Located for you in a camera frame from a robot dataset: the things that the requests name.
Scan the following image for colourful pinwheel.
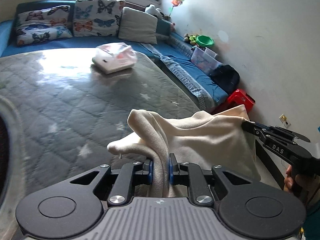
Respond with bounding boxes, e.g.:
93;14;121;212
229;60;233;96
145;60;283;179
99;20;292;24
168;0;185;19

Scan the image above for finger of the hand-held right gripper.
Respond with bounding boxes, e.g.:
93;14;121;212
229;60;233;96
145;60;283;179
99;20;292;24
241;121;269;143
254;123;275;132

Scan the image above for flat butterfly print pillow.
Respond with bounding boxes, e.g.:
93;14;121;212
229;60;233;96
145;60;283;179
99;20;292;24
15;5;73;47

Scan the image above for person's right hand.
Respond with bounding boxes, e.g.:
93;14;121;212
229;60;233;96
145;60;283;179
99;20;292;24
284;165;295;193

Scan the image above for pink tissue pack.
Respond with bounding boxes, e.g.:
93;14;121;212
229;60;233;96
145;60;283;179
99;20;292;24
91;42;138;75

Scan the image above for small green plush toys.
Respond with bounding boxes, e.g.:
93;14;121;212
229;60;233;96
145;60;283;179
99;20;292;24
184;33;199;46

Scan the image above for wall socket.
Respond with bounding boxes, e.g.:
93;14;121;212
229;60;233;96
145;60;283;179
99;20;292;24
279;114;292;128

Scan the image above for cream long-sleeved garment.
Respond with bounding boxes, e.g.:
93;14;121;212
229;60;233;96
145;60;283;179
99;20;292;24
107;104;262;198

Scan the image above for clear plastic storage box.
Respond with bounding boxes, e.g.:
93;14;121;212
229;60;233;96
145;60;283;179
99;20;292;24
190;45;218;74

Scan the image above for white plush toy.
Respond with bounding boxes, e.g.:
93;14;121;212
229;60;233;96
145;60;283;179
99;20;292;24
145;4;163;19

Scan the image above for blue sofa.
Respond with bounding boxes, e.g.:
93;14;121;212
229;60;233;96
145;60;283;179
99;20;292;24
0;0;229;112

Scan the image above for black round induction cooktop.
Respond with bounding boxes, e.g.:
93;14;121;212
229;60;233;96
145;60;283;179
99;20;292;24
0;116;12;193

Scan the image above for red plastic stool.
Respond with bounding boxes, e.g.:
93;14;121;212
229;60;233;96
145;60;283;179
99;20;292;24
227;89;256;115

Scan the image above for black backpack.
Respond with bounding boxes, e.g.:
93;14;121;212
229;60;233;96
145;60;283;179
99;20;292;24
209;64;240;94

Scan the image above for square butterfly print cushion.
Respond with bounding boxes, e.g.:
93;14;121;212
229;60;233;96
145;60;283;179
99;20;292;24
72;0;126;37

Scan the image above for beige cushion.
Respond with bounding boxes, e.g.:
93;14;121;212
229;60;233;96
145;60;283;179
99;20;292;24
118;7;159;45

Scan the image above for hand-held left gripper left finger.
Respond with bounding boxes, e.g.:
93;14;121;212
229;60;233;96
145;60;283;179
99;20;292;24
70;158;153;207

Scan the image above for green plastic bowl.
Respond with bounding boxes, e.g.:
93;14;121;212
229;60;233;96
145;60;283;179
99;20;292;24
195;35;215;48

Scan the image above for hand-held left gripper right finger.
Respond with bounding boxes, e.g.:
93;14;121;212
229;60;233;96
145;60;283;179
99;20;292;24
168;153;255;207

